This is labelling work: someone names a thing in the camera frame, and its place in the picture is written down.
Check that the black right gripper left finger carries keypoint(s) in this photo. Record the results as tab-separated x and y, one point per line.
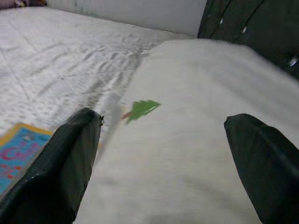
53	175

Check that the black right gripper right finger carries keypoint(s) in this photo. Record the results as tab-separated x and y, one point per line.
268	175

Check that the yellow blue children's book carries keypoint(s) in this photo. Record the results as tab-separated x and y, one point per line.
18	151

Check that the white pillow with green tree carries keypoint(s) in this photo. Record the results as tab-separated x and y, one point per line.
187	151

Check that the purple cartoon mouse blanket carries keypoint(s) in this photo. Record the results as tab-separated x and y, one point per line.
14	3

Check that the beige quilted mattress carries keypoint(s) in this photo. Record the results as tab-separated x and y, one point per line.
58	58

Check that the black tufted headboard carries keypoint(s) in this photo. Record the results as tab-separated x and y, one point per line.
257	23

